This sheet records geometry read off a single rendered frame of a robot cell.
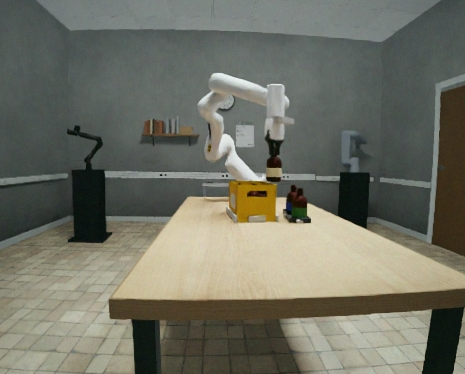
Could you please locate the yellow crate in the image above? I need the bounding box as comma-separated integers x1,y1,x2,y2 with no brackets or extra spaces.
229,181,277,222

